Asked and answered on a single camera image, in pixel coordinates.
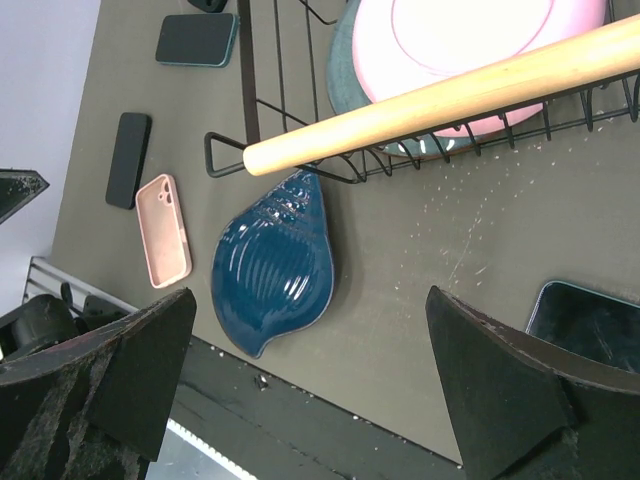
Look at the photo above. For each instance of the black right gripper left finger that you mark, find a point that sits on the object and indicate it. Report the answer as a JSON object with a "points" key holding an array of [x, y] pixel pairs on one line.
{"points": [[96, 406]]}

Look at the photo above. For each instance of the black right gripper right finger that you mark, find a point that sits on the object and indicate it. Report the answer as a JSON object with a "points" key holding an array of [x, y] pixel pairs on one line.
{"points": [[523, 408]]}

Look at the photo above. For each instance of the pink phone case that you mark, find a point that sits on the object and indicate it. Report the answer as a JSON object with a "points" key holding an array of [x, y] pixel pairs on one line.
{"points": [[163, 232]]}

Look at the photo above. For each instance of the black phone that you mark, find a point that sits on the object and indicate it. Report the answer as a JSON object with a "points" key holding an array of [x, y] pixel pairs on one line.
{"points": [[128, 158]]}

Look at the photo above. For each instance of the teal-edged phone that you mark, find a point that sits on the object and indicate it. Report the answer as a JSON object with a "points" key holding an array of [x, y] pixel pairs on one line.
{"points": [[200, 40]]}

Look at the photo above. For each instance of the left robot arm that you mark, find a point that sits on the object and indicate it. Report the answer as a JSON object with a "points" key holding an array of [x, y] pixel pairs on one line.
{"points": [[55, 309]]}

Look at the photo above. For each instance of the blue-edged phone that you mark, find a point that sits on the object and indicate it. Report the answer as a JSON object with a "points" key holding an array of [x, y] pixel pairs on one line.
{"points": [[588, 323]]}

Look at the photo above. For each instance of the blue shell-shaped dish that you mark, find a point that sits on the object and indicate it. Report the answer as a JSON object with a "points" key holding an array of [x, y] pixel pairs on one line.
{"points": [[273, 271]]}

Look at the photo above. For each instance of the grey-teal plate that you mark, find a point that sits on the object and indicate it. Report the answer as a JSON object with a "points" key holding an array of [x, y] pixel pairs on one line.
{"points": [[346, 94]]}

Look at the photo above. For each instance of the pink plate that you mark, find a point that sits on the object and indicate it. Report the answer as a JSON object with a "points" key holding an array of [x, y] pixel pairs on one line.
{"points": [[403, 45]]}

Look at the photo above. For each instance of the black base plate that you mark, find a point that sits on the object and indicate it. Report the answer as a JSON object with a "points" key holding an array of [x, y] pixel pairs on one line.
{"points": [[274, 430]]}

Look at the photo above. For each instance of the black wire basket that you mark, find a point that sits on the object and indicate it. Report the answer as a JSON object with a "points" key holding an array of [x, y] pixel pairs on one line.
{"points": [[283, 51]]}

